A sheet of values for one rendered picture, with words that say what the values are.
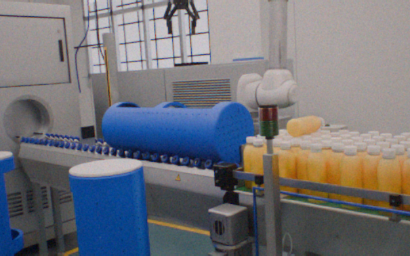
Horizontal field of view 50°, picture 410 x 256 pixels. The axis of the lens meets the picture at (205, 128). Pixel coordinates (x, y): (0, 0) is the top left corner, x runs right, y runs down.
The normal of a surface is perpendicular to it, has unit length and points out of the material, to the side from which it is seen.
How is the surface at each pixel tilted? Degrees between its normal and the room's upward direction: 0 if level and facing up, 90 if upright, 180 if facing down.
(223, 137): 90
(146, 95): 90
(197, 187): 70
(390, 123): 90
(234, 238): 90
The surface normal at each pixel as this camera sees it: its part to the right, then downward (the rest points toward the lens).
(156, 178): -0.68, -0.21
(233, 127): 0.72, 0.04
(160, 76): -0.60, 0.14
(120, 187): 0.52, 0.07
